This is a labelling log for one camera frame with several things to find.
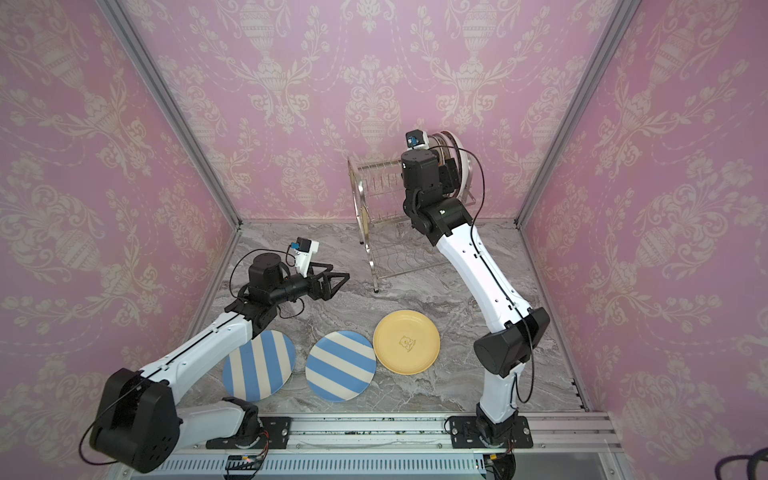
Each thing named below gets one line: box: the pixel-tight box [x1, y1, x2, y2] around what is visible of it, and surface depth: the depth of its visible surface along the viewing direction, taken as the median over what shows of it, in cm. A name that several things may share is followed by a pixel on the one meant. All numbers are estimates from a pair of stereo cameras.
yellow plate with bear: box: [373, 310, 441, 376], surface depth 91 cm
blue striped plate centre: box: [305, 330, 377, 403], surface depth 87 cm
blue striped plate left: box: [223, 330, 296, 401], surface depth 85 cm
